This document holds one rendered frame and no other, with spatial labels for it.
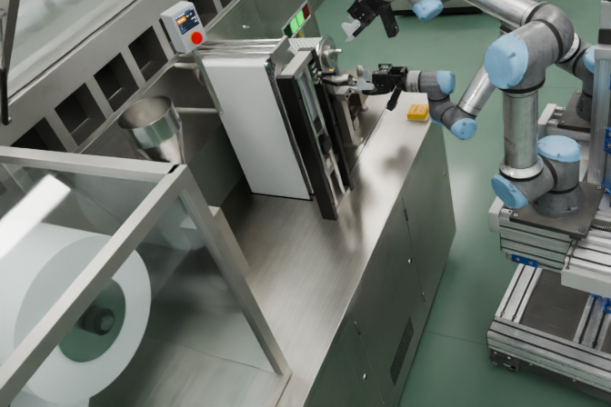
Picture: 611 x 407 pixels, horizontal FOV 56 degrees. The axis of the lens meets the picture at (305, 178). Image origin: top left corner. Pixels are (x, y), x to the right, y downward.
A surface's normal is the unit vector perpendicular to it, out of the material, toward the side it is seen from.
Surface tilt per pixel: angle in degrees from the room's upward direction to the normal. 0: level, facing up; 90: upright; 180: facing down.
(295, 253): 0
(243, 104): 90
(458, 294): 0
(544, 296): 0
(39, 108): 90
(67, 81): 90
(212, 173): 90
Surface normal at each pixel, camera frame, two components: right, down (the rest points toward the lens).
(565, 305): -0.25, -0.75
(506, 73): -0.89, 0.36
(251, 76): -0.41, 0.66
